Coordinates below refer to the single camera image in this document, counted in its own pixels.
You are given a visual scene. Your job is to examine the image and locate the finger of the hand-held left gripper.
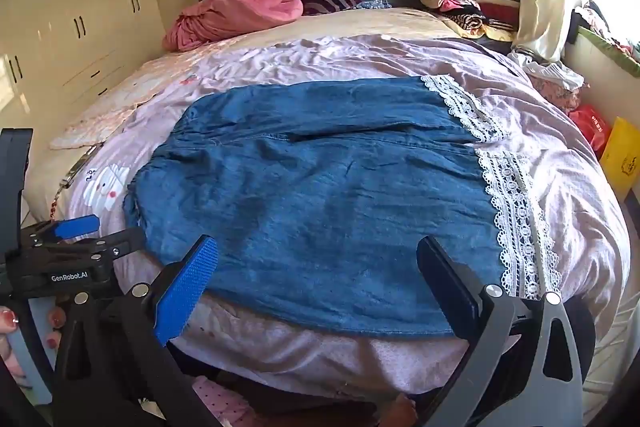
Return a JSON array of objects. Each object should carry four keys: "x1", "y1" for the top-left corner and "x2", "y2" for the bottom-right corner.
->
[
  {"x1": 29, "y1": 214, "x2": 102, "y2": 244},
  {"x1": 82, "y1": 227, "x2": 147, "y2": 260}
]

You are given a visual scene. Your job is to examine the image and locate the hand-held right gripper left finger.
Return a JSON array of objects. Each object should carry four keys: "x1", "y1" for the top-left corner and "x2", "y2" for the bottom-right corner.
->
[{"x1": 55, "y1": 234, "x2": 221, "y2": 427}]

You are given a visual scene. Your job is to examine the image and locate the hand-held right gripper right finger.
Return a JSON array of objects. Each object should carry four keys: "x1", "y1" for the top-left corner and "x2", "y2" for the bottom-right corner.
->
[{"x1": 416, "y1": 235, "x2": 586, "y2": 427}]

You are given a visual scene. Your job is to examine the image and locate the blue denim pants lace trim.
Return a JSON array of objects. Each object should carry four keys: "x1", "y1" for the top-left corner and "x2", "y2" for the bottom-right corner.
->
[{"x1": 122, "y1": 74, "x2": 563, "y2": 340}]

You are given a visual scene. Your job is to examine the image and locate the person's left hand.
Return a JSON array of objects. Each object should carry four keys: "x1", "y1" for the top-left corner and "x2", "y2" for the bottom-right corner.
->
[{"x1": 0, "y1": 306, "x2": 68, "y2": 389}]

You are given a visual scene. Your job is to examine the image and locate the pink floral mat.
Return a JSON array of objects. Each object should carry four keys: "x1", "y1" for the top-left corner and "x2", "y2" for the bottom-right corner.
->
[{"x1": 49, "y1": 57, "x2": 168, "y2": 151}]

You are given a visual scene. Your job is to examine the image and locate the pink dotted trousers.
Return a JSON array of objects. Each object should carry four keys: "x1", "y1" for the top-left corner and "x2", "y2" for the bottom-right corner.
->
[{"x1": 192, "y1": 374, "x2": 262, "y2": 427}]

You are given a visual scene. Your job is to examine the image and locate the pink printed blanket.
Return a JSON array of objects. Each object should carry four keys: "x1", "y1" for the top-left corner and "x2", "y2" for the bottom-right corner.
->
[{"x1": 65, "y1": 34, "x2": 631, "y2": 400}]

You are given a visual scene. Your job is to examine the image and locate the red bag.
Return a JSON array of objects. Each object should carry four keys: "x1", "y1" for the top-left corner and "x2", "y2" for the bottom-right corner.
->
[{"x1": 569, "y1": 104, "x2": 614, "y2": 158}]

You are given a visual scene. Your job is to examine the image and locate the floral fabric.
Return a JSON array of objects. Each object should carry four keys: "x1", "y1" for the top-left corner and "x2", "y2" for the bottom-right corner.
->
[{"x1": 529, "y1": 76, "x2": 582, "y2": 114}]

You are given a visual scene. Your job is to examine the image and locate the yellow bag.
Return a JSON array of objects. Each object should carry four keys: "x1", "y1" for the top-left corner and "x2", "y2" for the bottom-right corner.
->
[{"x1": 599, "y1": 117, "x2": 640, "y2": 196}]

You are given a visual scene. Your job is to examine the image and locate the white crumpled cloth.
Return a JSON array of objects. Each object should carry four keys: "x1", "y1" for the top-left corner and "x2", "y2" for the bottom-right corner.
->
[{"x1": 509, "y1": 49, "x2": 585, "y2": 92}]

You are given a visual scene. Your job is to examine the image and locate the pink bedding bundle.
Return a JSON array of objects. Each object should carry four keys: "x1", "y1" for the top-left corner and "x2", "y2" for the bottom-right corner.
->
[{"x1": 162, "y1": 0, "x2": 304, "y2": 52}]

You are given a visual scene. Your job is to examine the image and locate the green-edged cushion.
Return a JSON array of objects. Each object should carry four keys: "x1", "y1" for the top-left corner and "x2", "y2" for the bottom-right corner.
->
[{"x1": 577, "y1": 27, "x2": 640, "y2": 78}]

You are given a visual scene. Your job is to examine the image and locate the heap of mixed clothes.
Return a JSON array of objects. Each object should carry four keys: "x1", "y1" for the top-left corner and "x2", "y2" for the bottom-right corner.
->
[{"x1": 570, "y1": 0, "x2": 640, "y2": 58}]

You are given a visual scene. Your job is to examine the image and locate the dark striped cloth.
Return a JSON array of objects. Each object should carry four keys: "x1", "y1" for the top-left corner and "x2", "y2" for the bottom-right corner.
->
[{"x1": 292, "y1": 0, "x2": 363, "y2": 16}]

